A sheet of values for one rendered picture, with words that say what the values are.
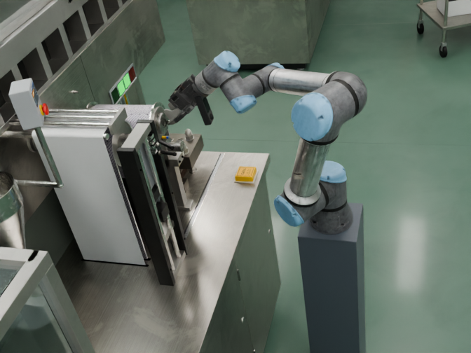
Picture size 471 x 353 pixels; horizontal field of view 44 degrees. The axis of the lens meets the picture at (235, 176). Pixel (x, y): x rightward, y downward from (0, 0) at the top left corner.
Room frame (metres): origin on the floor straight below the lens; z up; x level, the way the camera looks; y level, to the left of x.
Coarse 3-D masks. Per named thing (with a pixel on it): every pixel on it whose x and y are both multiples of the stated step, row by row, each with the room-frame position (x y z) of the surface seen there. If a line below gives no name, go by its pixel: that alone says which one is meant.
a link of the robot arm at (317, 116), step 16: (336, 80) 1.39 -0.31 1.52; (304, 96) 1.35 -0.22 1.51; (320, 96) 1.32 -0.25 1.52; (336, 96) 1.32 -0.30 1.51; (352, 96) 1.33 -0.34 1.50; (304, 112) 1.31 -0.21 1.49; (320, 112) 1.27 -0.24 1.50; (336, 112) 1.29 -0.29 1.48; (352, 112) 1.32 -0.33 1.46; (304, 128) 1.30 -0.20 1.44; (320, 128) 1.26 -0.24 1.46; (336, 128) 1.30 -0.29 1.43; (304, 144) 1.34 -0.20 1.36; (320, 144) 1.30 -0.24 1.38; (304, 160) 1.35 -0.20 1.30; (320, 160) 1.34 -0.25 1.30; (304, 176) 1.36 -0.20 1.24; (288, 192) 1.41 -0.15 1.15; (304, 192) 1.38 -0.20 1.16; (320, 192) 1.42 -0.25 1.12; (288, 208) 1.39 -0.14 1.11; (304, 208) 1.38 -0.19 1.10; (320, 208) 1.43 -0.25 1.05
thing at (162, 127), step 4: (160, 112) 1.81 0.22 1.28; (160, 116) 1.78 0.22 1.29; (164, 116) 1.80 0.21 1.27; (156, 120) 1.77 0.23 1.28; (160, 120) 1.76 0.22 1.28; (164, 120) 1.79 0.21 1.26; (156, 124) 1.76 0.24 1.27; (160, 124) 1.76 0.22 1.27; (164, 124) 1.78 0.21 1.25; (156, 128) 1.76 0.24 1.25; (160, 128) 1.75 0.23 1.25; (164, 128) 1.78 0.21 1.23; (160, 132) 1.76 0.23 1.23; (164, 132) 1.77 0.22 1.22
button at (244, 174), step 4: (240, 168) 1.89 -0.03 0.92; (244, 168) 1.88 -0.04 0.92; (248, 168) 1.88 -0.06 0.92; (252, 168) 1.87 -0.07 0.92; (256, 168) 1.88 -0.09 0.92; (240, 172) 1.86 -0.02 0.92; (244, 172) 1.86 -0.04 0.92; (248, 172) 1.85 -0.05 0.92; (252, 172) 1.85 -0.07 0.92; (236, 176) 1.84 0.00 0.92; (240, 176) 1.83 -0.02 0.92; (244, 176) 1.83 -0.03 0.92; (248, 176) 1.82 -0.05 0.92; (252, 176) 1.82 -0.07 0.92; (236, 180) 1.84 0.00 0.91; (240, 180) 1.83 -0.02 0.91; (244, 180) 1.83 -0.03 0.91; (248, 180) 1.82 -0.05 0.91; (252, 180) 1.82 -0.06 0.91
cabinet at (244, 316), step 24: (264, 192) 1.95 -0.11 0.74; (264, 216) 1.90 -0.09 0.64; (264, 240) 1.85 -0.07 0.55; (240, 264) 1.56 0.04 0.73; (264, 264) 1.81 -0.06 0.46; (240, 288) 1.52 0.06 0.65; (264, 288) 1.76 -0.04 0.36; (240, 312) 1.47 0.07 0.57; (264, 312) 1.71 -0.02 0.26; (216, 336) 1.25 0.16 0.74; (240, 336) 1.43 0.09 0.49; (264, 336) 1.66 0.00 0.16
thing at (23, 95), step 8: (24, 80) 1.32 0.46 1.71; (16, 88) 1.28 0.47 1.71; (24, 88) 1.28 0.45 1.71; (32, 88) 1.30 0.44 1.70; (16, 96) 1.26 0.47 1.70; (24, 96) 1.26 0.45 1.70; (32, 96) 1.27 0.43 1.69; (16, 104) 1.26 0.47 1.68; (24, 104) 1.26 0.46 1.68; (32, 104) 1.26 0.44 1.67; (40, 104) 1.31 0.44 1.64; (16, 112) 1.26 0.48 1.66; (24, 112) 1.26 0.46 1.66; (32, 112) 1.26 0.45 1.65; (40, 112) 1.28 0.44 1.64; (48, 112) 1.30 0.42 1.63; (24, 120) 1.26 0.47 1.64; (32, 120) 1.26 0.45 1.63; (40, 120) 1.26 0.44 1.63; (24, 128) 1.26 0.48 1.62
